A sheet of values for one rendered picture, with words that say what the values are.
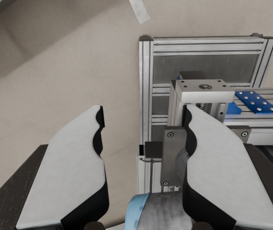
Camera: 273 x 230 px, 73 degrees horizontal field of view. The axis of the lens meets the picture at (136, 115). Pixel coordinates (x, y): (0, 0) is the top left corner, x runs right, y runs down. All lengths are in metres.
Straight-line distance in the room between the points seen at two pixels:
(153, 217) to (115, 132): 1.43
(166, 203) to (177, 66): 1.01
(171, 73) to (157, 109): 0.29
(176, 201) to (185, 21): 1.24
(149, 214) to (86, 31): 1.29
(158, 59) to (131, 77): 0.34
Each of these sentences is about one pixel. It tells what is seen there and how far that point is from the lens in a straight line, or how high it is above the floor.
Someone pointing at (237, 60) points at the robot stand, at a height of 0.21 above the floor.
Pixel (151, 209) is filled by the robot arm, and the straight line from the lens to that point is 0.41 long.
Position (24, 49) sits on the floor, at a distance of 1.69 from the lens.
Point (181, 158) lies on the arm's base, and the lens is 0.52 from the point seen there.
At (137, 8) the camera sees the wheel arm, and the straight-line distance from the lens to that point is 0.57.
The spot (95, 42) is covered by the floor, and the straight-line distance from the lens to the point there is 1.48.
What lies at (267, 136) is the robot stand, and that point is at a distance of 0.73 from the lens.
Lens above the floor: 1.43
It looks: 59 degrees down
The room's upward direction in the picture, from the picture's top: 179 degrees counter-clockwise
